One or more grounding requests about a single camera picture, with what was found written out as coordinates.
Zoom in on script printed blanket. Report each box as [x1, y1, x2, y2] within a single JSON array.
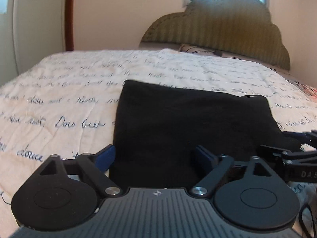
[[0, 48, 317, 238]]

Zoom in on brown wooden door frame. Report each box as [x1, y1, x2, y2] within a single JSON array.
[[65, 0, 75, 52]]

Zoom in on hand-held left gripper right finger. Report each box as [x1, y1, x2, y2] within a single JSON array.
[[189, 145, 273, 199]]

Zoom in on olive scalloped headboard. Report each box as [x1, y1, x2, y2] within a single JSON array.
[[140, 0, 291, 70]]

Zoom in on patterned pillow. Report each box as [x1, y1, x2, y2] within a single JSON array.
[[179, 43, 223, 55]]

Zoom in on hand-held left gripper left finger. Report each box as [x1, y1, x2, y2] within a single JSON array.
[[38, 144, 122, 199]]

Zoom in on black strap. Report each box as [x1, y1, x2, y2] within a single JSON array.
[[298, 203, 317, 238]]

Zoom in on black pants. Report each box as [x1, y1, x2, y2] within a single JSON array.
[[108, 79, 302, 189]]

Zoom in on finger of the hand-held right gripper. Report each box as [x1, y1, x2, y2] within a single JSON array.
[[260, 144, 317, 165], [282, 130, 317, 145]]

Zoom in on colourful patterned cloth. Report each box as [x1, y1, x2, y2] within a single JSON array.
[[294, 83, 317, 98]]

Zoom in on white door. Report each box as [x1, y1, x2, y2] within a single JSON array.
[[0, 0, 68, 86]]

